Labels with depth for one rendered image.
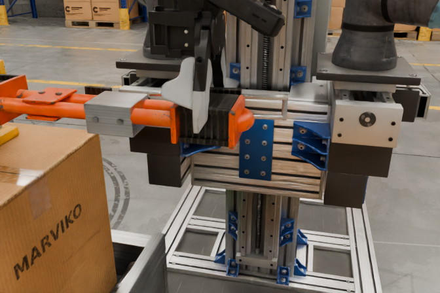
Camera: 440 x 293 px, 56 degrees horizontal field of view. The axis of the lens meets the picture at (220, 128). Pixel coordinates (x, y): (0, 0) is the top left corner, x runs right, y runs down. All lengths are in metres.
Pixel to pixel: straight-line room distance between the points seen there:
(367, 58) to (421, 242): 1.44
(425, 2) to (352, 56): 0.19
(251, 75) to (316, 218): 0.94
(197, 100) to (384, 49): 0.62
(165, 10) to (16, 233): 0.41
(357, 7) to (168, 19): 0.59
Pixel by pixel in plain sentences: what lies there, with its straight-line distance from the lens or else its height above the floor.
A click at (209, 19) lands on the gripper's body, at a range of 0.50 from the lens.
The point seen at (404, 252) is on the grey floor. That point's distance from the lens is 2.20.
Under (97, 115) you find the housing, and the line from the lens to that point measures 0.58.
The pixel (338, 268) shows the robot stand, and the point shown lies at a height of 0.21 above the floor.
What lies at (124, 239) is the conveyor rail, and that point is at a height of 0.59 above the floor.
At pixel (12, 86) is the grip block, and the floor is 1.10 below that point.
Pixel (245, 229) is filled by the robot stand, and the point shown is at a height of 0.47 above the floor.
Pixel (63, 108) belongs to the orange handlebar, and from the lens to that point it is 0.61.
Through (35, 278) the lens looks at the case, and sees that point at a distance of 0.79.
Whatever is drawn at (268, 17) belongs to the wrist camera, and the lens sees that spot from 0.50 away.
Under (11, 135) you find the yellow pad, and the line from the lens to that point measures 0.90.
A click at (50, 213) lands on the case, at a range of 0.78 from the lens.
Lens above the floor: 1.28
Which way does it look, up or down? 22 degrees down
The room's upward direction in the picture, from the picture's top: straight up
